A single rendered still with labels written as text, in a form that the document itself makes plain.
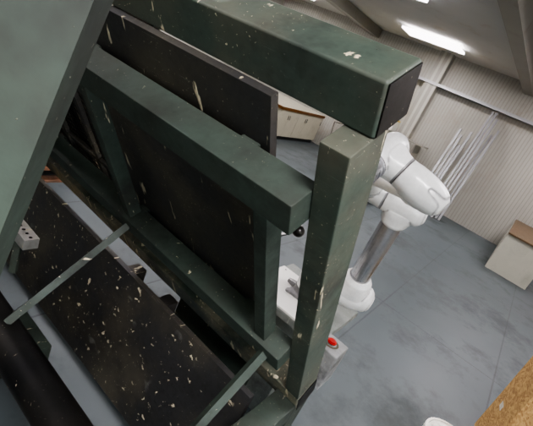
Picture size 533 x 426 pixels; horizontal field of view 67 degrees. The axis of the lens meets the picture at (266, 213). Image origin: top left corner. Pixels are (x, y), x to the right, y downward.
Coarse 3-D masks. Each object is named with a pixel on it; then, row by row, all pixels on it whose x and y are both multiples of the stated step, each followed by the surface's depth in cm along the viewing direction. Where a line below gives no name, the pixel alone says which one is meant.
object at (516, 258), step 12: (516, 228) 747; (528, 228) 806; (504, 240) 691; (516, 240) 682; (528, 240) 686; (504, 252) 693; (516, 252) 683; (528, 252) 674; (492, 264) 705; (504, 264) 695; (516, 264) 685; (528, 264) 675; (504, 276) 696; (516, 276) 686; (528, 276) 677
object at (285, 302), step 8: (280, 272) 237; (288, 272) 241; (280, 280) 229; (296, 280) 237; (280, 288) 221; (280, 296) 214; (288, 296) 217; (280, 304) 207; (288, 304) 210; (296, 304) 213; (288, 312) 204
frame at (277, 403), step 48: (48, 192) 202; (48, 240) 206; (96, 240) 181; (96, 288) 184; (144, 288) 165; (0, 336) 133; (96, 336) 188; (144, 336) 167; (192, 336) 151; (48, 384) 124; (144, 384) 170; (192, 384) 153
